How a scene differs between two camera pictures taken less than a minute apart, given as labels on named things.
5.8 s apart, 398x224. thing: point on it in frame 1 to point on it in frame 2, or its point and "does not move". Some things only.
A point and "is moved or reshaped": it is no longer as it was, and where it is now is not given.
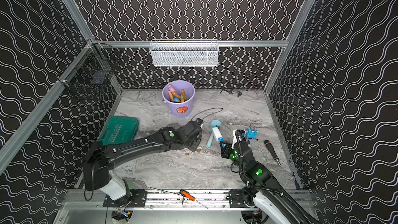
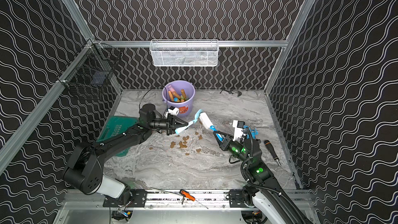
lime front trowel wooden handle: x=171 y=96 does not move
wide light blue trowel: x=213 y=123 is moved or reshaped
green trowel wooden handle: x=183 y=93 does not move
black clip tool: x=231 y=91 does not move
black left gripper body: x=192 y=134 to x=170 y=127
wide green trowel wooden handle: x=174 y=93 does not move
